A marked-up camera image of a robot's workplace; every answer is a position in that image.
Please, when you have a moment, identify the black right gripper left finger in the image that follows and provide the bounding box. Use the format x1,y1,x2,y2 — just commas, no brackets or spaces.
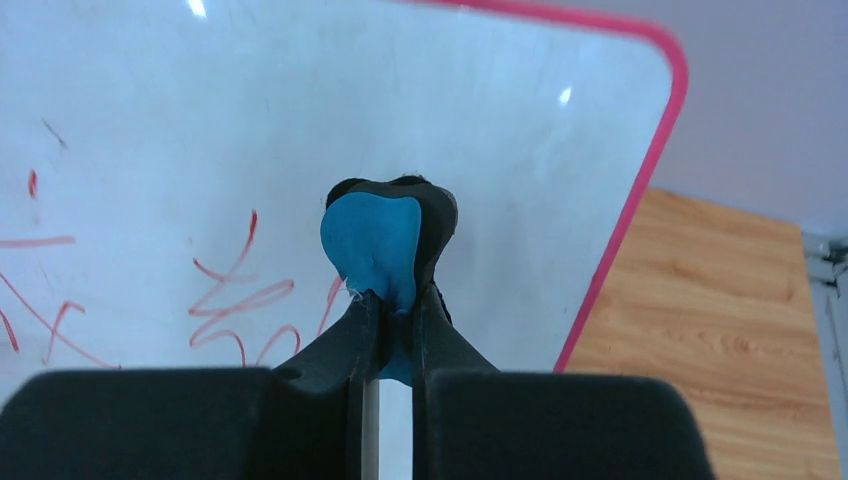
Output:
1,293,382,479

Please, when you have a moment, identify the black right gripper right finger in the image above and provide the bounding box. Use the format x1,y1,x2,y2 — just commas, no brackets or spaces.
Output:
411,285,714,479

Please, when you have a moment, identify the blue black whiteboard eraser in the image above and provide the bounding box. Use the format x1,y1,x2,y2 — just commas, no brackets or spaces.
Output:
320,175,458,387

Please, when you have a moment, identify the pink framed whiteboard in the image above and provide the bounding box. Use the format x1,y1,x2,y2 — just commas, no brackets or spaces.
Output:
0,0,690,480

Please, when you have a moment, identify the aluminium side rail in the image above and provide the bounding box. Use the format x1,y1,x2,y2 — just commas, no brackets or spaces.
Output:
802,233,847,478

